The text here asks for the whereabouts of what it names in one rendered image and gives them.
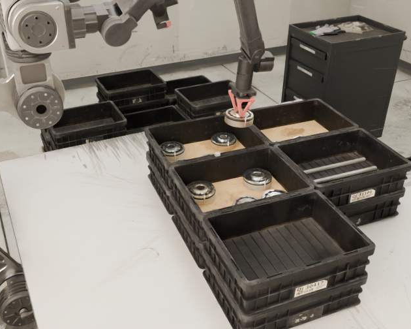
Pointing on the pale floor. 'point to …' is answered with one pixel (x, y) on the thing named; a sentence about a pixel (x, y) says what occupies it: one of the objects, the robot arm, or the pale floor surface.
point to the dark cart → (344, 68)
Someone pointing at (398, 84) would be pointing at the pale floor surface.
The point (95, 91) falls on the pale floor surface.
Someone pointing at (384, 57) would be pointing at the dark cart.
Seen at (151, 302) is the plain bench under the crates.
